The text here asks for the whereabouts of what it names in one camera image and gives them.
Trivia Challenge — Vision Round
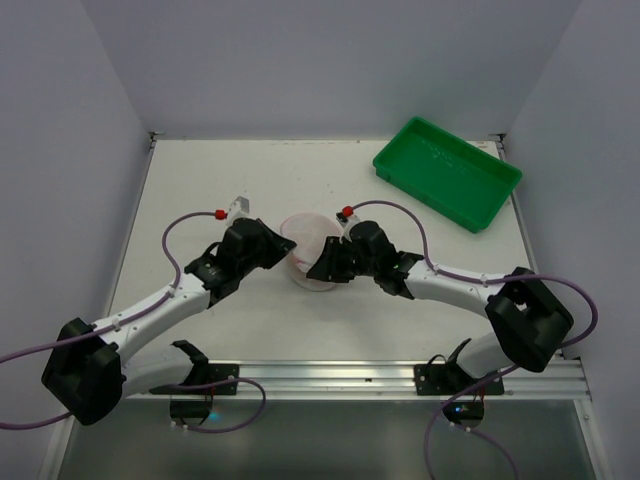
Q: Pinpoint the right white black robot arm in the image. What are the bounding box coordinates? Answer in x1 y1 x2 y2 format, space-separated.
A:
306 221 574 391

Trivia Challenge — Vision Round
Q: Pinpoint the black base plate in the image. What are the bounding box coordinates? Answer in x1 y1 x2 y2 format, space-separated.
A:
149 363 240 396
413 354 496 396

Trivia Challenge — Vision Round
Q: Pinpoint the green plastic tray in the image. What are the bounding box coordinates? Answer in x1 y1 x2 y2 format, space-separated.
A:
372 117 522 233

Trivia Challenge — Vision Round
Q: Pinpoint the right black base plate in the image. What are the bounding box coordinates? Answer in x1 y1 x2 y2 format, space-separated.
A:
413 354 496 396

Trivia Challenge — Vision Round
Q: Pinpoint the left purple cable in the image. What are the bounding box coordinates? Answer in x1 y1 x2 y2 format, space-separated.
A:
0 209 266 434

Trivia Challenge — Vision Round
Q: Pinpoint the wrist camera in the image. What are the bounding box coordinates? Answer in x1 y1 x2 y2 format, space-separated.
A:
214 196 250 223
336 206 361 241

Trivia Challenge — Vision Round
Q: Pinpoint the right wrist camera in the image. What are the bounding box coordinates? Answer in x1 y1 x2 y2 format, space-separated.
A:
336 206 361 241

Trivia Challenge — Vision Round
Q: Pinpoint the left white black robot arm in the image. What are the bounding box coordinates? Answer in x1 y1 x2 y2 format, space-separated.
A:
42 218 296 426

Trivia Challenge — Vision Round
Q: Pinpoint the white mesh laundry bag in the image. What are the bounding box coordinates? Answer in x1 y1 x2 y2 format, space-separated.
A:
280 212 341 292

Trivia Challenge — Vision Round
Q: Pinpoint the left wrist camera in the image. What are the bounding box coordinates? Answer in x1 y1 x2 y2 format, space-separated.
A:
214 196 250 223

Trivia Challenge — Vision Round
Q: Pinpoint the aluminium mounting rail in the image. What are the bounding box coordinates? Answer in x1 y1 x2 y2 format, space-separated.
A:
62 357 591 401

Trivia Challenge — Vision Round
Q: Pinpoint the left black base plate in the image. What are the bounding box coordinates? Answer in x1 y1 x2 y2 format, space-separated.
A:
149 363 240 396

